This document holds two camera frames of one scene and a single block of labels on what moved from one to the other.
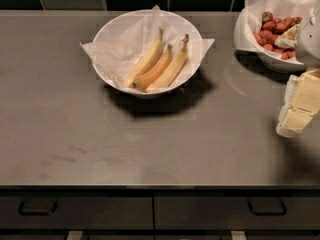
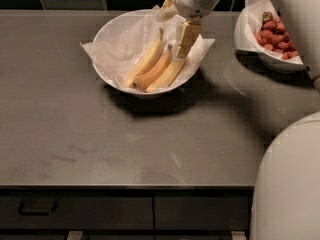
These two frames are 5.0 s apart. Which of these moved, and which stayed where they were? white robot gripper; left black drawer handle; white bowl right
Moved: white robot gripper
Stayed: white bowl right; left black drawer handle
